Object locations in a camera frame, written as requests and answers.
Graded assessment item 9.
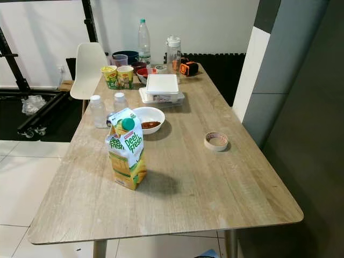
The green yellow juice carton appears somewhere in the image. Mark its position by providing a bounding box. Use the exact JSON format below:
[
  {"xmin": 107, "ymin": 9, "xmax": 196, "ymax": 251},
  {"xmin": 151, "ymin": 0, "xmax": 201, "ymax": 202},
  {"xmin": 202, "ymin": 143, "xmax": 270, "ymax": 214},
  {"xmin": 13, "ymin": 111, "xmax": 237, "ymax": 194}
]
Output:
[{"xmin": 105, "ymin": 107, "xmax": 147, "ymax": 191}]

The crumpled clear plastic bag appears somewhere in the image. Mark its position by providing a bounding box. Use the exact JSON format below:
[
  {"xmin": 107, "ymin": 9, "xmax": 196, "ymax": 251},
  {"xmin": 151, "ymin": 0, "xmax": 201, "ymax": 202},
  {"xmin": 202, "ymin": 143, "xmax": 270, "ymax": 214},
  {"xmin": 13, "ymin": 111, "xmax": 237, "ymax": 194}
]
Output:
[{"xmin": 23, "ymin": 95, "xmax": 47, "ymax": 116}]

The small brown cardboard box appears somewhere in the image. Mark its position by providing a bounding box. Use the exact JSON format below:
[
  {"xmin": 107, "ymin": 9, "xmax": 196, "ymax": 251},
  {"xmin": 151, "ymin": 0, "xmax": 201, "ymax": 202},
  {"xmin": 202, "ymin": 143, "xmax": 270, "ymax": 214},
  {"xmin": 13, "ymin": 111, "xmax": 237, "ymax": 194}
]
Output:
[{"xmin": 59, "ymin": 80, "xmax": 74, "ymax": 92}]

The small clear plastic bottle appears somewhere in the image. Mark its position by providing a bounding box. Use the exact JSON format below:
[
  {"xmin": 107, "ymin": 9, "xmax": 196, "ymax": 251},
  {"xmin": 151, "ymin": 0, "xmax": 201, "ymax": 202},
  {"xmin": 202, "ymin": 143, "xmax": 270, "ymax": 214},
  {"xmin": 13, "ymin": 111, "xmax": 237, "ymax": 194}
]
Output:
[
  {"xmin": 89, "ymin": 95, "xmax": 107, "ymax": 129},
  {"xmin": 113, "ymin": 92, "xmax": 130, "ymax": 114}
]

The white plastic chair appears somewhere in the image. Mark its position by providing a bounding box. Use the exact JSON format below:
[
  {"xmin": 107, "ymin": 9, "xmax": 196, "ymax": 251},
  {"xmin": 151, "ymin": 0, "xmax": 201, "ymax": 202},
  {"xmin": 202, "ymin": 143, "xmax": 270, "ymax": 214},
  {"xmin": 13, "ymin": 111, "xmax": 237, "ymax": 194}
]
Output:
[{"xmin": 69, "ymin": 42, "xmax": 110, "ymax": 117}]

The yellow green noodle cup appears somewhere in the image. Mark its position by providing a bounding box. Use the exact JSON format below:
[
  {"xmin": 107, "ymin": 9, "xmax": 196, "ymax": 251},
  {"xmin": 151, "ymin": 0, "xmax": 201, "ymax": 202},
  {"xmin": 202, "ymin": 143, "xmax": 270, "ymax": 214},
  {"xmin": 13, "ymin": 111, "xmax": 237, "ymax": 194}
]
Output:
[
  {"xmin": 117, "ymin": 65, "xmax": 135, "ymax": 90},
  {"xmin": 101, "ymin": 66, "xmax": 119, "ymax": 90}
]

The purple plastic cup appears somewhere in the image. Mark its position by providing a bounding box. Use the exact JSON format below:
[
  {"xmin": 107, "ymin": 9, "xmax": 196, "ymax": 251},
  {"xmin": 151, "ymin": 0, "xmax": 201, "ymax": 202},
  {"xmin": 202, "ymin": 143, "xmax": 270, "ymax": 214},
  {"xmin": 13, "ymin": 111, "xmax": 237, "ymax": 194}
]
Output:
[{"xmin": 112, "ymin": 54, "xmax": 130, "ymax": 67}]

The dark blue basin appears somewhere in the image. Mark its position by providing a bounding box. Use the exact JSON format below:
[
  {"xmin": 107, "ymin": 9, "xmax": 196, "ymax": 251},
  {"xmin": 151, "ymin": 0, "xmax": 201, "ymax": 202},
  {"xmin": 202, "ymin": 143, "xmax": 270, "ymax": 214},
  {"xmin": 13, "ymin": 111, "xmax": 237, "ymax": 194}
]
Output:
[{"xmin": 112, "ymin": 51, "xmax": 140, "ymax": 67}]

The red bowl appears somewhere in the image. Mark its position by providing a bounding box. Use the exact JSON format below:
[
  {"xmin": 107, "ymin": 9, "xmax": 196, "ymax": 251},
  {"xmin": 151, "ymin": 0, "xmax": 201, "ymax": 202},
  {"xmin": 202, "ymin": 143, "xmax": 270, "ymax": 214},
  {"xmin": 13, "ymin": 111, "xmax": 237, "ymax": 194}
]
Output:
[{"xmin": 136, "ymin": 67, "xmax": 158, "ymax": 85}]

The white bowl with brown food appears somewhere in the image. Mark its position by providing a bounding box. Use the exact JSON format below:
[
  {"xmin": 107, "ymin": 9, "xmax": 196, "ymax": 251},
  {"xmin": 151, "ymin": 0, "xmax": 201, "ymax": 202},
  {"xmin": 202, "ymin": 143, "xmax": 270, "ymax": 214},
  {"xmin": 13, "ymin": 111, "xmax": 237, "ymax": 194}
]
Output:
[{"xmin": 132, "ymin": 106, "xmax": 166, "ymax": 135}]

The white plastic food container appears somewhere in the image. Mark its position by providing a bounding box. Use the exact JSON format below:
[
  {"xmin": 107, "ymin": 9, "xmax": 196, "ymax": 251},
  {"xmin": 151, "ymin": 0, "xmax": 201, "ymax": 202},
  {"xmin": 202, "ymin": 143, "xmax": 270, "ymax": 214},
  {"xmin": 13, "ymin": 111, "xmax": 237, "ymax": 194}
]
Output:
[{"xmin": 138, "ymin": 74, "xmax": 185, "ymax": 105}]

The tall green-capped water bottle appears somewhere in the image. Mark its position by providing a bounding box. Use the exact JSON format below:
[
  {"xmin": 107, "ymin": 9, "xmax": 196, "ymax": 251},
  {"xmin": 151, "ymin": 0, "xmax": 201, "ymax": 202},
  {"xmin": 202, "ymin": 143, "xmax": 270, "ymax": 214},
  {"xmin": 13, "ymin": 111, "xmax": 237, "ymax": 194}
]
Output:
[{"xmin": 138, "ymin": 19, "xmax": 152, "ymax": 66}]

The clear jug with white lid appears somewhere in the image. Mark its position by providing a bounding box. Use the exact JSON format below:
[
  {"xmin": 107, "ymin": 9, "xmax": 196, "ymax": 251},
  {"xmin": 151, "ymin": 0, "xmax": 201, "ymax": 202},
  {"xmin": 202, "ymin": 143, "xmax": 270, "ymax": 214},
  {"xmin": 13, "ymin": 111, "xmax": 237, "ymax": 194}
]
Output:
[{"xmin": 166, "ymin": 35, "xmax": 182, "ymax": 76}]

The black orange box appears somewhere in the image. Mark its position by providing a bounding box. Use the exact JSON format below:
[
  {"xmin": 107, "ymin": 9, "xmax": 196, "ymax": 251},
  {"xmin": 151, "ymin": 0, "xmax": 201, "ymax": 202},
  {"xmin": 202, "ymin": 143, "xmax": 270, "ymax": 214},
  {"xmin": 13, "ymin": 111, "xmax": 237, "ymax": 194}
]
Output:
[{"xmin": 179, "ymin": 58, "xmax": 199, "ymax": 78}]

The beige tape roll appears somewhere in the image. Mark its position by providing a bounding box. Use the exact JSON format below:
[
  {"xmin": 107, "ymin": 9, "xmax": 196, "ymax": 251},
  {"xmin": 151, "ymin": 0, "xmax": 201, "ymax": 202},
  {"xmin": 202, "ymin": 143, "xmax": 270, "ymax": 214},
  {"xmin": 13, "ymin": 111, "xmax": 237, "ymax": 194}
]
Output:
[{"xmin": 204, "ymin": 131, "xmax": 230, "ymax": 153}]

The light wooden table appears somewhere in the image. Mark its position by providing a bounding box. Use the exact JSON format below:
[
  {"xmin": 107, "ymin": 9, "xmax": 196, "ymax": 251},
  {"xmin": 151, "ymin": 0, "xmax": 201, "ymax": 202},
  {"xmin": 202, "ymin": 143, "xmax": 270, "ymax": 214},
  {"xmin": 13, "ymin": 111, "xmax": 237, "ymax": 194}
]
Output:
[{"xmin": 27, "ymin": 62, "xmax": 305, "ymax": 258}]

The black metal rack frame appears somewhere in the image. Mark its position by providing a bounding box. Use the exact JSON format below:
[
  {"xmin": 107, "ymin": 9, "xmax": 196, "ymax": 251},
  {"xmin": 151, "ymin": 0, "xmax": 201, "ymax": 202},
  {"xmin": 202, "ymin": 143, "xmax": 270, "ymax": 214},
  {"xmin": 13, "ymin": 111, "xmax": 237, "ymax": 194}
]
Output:
[{"xmin": 0, "ymin": 0, "xmax": 99, "ymax": 138}]

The black foam wall mat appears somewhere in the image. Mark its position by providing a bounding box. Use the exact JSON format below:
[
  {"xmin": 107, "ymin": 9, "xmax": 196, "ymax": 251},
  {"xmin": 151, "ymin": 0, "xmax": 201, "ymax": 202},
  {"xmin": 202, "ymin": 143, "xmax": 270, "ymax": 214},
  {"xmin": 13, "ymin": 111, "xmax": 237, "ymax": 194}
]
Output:
[{"xmin": 164, "ymin": 52, "xmax": 247, "ymax": 108}]

